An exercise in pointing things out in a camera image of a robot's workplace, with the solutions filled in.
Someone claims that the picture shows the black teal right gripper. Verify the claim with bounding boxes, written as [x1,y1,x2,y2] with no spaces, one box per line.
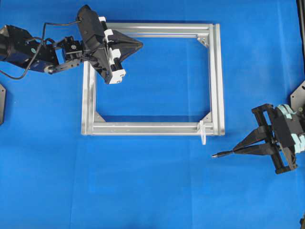
[233,104,305,174]

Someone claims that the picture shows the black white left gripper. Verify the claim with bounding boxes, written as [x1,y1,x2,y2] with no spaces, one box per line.
[77,5,143,84]

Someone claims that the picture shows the black wire with plug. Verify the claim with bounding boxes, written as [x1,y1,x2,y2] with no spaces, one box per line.
[211,150,235,158]

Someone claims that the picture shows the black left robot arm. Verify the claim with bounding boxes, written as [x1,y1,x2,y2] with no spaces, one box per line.
[0,5,143,84]

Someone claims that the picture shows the grey right base plate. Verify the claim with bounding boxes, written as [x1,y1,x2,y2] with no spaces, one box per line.
[290,81,305,113]

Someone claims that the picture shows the white string loop tie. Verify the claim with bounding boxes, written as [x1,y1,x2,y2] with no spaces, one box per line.
[197,120,206,145]

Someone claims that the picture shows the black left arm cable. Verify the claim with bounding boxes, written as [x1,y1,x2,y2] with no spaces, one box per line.
[0,20,81,80]

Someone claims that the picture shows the silver aluminium extrusion frame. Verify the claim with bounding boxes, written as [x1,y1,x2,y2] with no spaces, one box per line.
[81,22,225,136]

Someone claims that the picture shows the black vertical post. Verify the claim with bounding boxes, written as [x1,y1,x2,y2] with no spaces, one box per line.
[296,0,305,45]

